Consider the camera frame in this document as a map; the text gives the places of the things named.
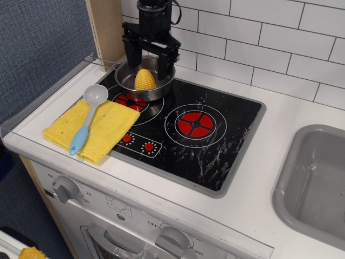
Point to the left grey oven dial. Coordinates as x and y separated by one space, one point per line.
65 189

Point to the black toy stovetop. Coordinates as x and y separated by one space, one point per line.
200 135

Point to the small steel pot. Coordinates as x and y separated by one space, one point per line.
124 76

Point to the red stove knob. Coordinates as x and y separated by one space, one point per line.
148 147
127 138

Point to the wooden side post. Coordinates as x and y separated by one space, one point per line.
106 22

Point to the right red stove knob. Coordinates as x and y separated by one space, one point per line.
148 147

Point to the yellow toy corn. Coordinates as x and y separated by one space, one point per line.
144 80

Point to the left red stove knob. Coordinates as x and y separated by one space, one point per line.
127 138

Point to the right grey oven dial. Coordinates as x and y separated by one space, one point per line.
172 241

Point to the yellow object at corner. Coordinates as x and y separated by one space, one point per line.
31 253

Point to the grey spoon with blue handle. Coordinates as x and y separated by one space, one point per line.
95 95

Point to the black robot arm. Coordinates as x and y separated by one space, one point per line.
152 3

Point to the grey sink basin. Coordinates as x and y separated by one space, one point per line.
309 195

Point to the grey oven dial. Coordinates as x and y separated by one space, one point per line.
65 189
172 241

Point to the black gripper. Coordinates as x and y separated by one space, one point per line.
152 33

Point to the yellow folded cloth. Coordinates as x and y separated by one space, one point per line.
110 124

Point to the white toy oven front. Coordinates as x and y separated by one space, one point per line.
97 225

